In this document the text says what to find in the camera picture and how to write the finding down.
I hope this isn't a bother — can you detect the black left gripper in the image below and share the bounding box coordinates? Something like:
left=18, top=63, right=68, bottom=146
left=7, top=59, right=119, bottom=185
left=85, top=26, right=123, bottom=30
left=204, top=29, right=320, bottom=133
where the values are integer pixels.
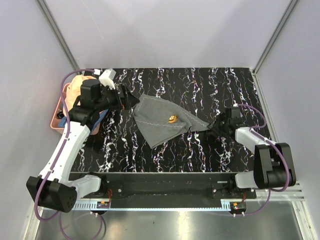
left=95, top=83, right=140, bottom=113

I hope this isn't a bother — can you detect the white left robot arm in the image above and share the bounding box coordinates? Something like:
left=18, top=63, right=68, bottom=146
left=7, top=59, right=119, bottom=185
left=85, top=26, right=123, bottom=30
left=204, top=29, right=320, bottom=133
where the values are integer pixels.
left=26, top=79, right=139, bottom=213

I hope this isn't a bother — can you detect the peach bucket hat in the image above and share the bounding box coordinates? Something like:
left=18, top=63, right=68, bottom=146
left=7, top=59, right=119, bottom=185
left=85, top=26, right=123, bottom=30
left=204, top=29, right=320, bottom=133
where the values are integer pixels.
left=61, top=74, right=112, bottom=121

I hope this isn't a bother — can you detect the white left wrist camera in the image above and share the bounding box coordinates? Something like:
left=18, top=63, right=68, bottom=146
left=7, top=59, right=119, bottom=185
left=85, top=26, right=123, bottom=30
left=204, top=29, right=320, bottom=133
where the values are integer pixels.
left=98, top=68, right=116, bottom=90

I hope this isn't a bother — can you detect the grey cloth napkin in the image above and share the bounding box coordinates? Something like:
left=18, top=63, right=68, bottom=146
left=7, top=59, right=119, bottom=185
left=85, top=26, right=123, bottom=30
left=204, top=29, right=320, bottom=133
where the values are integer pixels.
left=132, top=94, right=209, bottom=149

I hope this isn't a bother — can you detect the aluminium frame post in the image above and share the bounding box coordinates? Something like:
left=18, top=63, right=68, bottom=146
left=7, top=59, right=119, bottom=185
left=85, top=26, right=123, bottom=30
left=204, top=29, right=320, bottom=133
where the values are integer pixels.
left=35, top=0, right=79, bottom=70
left=252, top=0, right=301, bottom=75

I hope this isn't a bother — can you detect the blue cloth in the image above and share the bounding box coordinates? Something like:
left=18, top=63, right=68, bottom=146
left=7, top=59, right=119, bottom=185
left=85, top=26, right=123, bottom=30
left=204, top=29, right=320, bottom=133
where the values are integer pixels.
left=57, top=109, right=109, bottom=135

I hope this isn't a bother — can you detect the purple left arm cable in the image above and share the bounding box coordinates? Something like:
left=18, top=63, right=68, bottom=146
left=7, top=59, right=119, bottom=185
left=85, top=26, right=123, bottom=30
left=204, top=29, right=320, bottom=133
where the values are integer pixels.
left=34, top=69, right=107, bottom=240

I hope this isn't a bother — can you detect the pink plastic bin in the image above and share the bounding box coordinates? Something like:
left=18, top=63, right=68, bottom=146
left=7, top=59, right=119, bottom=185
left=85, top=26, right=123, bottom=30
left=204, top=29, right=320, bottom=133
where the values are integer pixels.
left=50, top=97, right=64, bottom=135

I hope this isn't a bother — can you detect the left aluminium frame post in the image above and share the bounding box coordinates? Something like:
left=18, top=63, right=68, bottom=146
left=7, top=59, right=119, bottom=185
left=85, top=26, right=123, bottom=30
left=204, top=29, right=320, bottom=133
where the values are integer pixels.
left=35, top=0, right=79, bottom=70

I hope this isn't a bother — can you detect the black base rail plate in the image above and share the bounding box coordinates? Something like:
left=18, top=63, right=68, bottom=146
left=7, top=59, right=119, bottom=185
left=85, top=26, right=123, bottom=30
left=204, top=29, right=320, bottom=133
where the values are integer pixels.
left=84, top=172, right=257, bottom=211

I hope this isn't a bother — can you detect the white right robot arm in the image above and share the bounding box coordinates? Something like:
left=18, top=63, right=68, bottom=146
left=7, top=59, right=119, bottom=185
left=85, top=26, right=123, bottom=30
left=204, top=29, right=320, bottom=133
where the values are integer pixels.
left=207, top=104, right=297, bottom=199

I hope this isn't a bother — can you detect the gold spoon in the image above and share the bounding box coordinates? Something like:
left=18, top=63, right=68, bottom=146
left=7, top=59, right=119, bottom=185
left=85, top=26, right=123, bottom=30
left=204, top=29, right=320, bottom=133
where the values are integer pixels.
left=168, top=115, right=179, bottom=124

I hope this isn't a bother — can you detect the right aluminium frame post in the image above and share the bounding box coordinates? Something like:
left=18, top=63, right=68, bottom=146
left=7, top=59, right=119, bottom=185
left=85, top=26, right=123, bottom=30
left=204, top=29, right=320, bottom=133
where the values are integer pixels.
left=252, top=0, right=301, bottom=75

